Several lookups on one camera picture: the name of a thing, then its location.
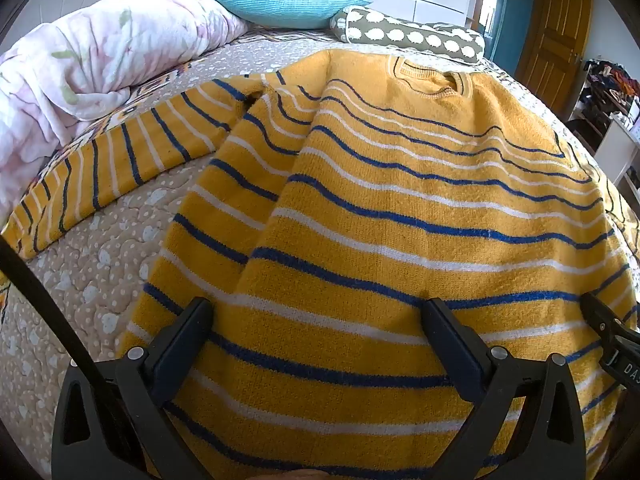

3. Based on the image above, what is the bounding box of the wooden door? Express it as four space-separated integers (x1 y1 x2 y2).
515 0 595 121

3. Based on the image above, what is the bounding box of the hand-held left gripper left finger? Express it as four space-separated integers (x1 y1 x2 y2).
51 297 216 480

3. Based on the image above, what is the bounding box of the yellow striped sweater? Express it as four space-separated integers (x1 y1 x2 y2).
2 49 640 480

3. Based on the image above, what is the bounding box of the black cable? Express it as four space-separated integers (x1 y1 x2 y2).
0 237 151 480

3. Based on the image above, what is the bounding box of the white side table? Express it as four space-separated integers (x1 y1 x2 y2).
592 111 640 188

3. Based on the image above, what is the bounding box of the blue pillow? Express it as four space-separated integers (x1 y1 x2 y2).
208 0 373 30

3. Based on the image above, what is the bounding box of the cluttered clothes shelf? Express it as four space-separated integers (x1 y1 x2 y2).
565 56 640 157

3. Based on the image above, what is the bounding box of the green white-spotted pillow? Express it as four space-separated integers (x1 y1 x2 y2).
330 6 487 65

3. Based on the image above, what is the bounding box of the pink floral comforter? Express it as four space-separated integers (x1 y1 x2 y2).
0 0 251 218

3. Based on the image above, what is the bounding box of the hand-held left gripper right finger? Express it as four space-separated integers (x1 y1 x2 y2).
422 298 587 480

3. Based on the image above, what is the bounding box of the beige dotted bed quilt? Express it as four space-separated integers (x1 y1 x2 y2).
0 22 640 441

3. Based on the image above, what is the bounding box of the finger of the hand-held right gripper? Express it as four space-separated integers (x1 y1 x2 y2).
579 291 640 356

